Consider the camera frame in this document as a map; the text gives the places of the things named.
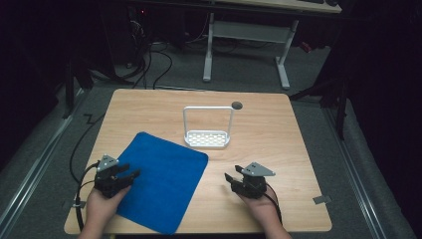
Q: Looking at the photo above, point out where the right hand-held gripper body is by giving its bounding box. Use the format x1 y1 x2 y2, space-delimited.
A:
231 161 277 200

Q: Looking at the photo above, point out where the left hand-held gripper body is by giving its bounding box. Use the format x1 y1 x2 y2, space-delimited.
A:
94 153 135 199

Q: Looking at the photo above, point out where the blue cloth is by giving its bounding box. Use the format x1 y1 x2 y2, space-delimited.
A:
115 130 210 236

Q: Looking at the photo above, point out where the white rack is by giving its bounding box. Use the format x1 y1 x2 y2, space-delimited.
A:
182 105 236 150

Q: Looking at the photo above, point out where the person's left hand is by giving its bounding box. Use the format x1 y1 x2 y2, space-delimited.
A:
85 185 132 235

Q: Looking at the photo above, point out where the person's right hand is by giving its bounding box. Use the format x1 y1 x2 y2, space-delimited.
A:
238 192 283 233

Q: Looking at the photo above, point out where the grey tape piece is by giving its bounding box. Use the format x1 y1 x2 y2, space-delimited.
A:
62 199 87 211
313 194 332 205

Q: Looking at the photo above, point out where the black stand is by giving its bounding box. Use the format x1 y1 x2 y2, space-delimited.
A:
288 78 349 140
61 56 96 120

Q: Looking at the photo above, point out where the black cable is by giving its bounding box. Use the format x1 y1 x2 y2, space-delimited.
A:
265 182 284 225
69 114 106 232

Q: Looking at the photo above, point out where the metal floor rail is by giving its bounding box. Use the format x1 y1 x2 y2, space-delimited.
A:
322 108 389 239
0 87 87 233

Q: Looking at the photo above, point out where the bundle of black cables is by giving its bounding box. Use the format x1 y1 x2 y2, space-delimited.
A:
113 8 174 90

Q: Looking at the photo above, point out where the white desk frame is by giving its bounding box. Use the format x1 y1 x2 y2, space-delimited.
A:
202 0 342 90

